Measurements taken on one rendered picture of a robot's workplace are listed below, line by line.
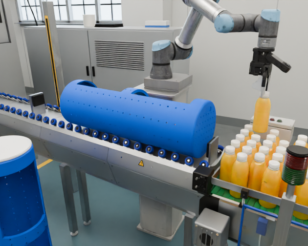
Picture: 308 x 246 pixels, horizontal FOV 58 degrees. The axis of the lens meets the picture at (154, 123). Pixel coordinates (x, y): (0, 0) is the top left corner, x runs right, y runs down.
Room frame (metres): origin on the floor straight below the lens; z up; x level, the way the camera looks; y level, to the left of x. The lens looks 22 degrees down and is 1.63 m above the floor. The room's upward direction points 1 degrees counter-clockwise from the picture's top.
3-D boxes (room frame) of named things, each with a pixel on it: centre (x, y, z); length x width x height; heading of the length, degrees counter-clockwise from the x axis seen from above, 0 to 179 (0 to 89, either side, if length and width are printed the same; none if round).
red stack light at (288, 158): (0.70, -0.41, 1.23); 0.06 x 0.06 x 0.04
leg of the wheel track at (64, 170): (1.73, 0.64, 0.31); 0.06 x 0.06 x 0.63; 57
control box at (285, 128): (1.34, -0.61, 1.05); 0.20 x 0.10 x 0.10; 57
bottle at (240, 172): (0.99, -0.35, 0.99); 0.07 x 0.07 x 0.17
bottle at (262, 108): (1.22, -0.50, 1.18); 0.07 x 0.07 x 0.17
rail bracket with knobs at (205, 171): (1.02, -0.21, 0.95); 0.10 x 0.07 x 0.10; 147
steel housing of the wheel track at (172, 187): (1.78, 0.60, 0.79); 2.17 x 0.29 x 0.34; 57
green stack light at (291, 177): (0.70, -0.41, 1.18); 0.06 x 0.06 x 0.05
